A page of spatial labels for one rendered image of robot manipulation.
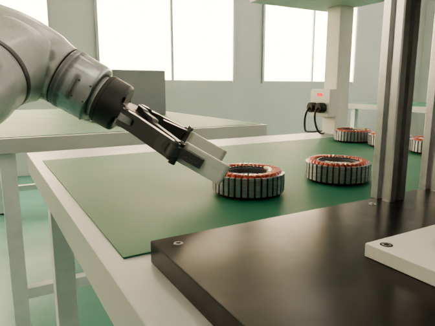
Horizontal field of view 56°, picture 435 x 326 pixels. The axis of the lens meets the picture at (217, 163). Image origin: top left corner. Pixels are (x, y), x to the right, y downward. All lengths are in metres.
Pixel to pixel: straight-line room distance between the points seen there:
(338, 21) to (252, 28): 4.24
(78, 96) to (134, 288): 0.33
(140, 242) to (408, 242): 0.26
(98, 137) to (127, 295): 1.21
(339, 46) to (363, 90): 5.63
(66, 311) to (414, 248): 0.97
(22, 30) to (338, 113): 1.04
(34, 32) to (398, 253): 0.52
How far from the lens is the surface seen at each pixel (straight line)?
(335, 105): 1.40
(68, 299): 1.18
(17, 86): 0.57
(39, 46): 0.62
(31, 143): 1.49
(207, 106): 5.26
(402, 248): 0.37
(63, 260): 1.14
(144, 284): 0.36
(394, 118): 0.54
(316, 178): 0.71
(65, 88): 0.61
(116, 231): 0.48
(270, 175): 0.60
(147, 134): 0.55
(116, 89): 0.61
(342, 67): 1.44
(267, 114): 5.77
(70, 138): 1.51
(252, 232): 0.41
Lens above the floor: 0.91
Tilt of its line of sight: 10 degrees down
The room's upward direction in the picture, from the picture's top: straight up
